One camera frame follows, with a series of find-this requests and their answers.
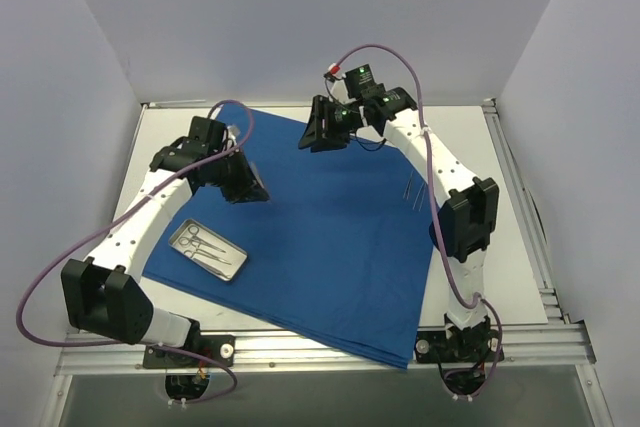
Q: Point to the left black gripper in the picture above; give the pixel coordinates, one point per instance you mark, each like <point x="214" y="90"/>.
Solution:
<point x="242" y="179"/>

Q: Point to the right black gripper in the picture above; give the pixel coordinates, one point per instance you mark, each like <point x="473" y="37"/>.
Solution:
<point x="323" y="122"/>

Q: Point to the steel ring-handled scissors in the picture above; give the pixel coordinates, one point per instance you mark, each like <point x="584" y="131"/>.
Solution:
<point x="194" y="238"/>

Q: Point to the steel instrument tray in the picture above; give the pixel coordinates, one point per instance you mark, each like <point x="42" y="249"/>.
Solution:
<point x="233" y="253"/>

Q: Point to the steel tweezers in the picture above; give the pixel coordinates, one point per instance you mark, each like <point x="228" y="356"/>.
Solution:
<point x="419" y="197"/>
<point x="408" y="187"/>

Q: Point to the blue surgical wrap cloth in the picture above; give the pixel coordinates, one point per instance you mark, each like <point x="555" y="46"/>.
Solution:
<point x="335" y="254"/>

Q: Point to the steel ring-handled forceps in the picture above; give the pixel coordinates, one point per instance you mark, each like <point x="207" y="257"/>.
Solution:
<point x="204" y="256"/>

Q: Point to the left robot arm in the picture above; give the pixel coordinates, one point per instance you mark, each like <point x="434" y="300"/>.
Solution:
<point x="102" y="292"/>

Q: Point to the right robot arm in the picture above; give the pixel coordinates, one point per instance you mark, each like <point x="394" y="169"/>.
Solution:
<point x="463" y="205"/>

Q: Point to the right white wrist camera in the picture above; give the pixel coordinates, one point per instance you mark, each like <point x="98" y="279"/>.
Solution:
<point x="335" y="83"/>

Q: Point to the aluminium back rail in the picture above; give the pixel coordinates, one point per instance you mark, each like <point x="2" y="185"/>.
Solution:
<point x="204" y="103"/>

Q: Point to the aluminium rail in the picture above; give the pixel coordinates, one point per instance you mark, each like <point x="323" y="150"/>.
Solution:
<point x="282" y="351"/>
<point x="204" y="103"/>
<point x="527" y="216"/>

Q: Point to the aluminium right rail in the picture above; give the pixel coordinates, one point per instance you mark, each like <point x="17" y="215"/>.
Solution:
<point x="527" y="216"/>

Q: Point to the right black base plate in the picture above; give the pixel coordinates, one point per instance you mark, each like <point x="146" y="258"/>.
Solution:
<point x="453" y="346"/>

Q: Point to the aluminium front rail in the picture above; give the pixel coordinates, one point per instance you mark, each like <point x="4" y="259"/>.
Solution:
<point x="282" y="351"/>

